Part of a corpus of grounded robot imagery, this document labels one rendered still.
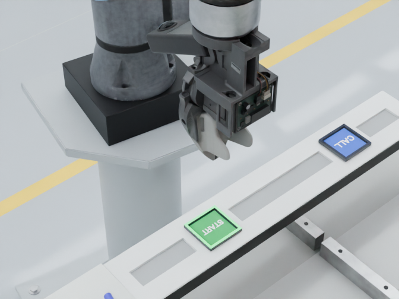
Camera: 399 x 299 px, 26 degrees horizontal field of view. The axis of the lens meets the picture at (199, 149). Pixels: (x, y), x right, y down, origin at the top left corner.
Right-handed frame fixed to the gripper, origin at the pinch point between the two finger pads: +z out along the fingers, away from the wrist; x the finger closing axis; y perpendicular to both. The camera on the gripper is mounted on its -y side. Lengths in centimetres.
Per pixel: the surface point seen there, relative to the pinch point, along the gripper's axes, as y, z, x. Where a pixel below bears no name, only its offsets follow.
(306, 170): 0.7, 15.1, 17.9
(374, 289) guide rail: 16.7, 26.4, 16.9
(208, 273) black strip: 5.5, 15.6, -4.9
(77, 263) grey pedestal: -75, 109, 20
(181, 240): -0.7, 15.1, -4.2
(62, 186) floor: -103, 111, 33
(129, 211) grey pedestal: -36, 50, 11
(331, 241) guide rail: 6.9, 25.7, 18.2
